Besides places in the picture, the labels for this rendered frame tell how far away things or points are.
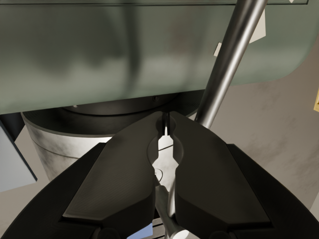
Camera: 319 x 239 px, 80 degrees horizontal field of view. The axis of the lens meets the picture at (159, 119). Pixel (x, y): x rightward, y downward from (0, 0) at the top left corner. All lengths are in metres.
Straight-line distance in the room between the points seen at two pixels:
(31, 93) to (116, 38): 0.09
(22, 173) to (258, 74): 0.87
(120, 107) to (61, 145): 0.09
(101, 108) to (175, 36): 0.14
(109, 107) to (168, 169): 0.12
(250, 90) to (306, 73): 0.65
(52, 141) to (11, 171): 0.68
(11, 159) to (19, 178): 0.10
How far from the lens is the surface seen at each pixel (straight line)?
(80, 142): 0.24
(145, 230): 0.62
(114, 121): 0.25
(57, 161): 0.29
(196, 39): 0.19
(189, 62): 0.19
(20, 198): 2.19
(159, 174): 0.28
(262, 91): 2.16
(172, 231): 0.22
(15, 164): 0.92
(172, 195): 0.20
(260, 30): 0.23
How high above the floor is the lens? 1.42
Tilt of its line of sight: 57 degrees down
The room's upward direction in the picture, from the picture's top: 149 degrees clockwise
